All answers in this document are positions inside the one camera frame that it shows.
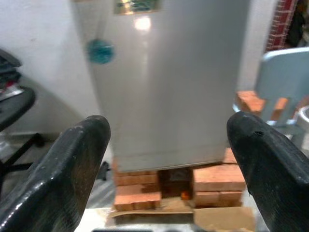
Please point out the light blue plastic chair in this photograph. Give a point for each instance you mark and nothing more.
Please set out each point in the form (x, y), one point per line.
(282, 72)

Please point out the white round container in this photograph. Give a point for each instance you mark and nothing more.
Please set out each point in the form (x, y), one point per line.
(304, 118)

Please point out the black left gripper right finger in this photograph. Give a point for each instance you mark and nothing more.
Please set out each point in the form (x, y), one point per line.
(275, 178)

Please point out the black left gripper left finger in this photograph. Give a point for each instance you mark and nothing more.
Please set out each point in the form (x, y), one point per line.
(55, 178)

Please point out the black office chair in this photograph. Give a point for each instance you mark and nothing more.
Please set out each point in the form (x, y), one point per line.
(17, 101)

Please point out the red clay brick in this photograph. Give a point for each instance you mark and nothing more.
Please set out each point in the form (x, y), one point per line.
(218, 178)
(249, 101)
(229, 157)
(280, 107)
(135, 179)
(217, 198)
(137, 200)

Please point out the rectangular green sticker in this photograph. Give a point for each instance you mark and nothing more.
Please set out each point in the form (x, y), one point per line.
(137, 6)

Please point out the round teal sticker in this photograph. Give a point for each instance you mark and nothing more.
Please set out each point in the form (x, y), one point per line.
(100, 52)

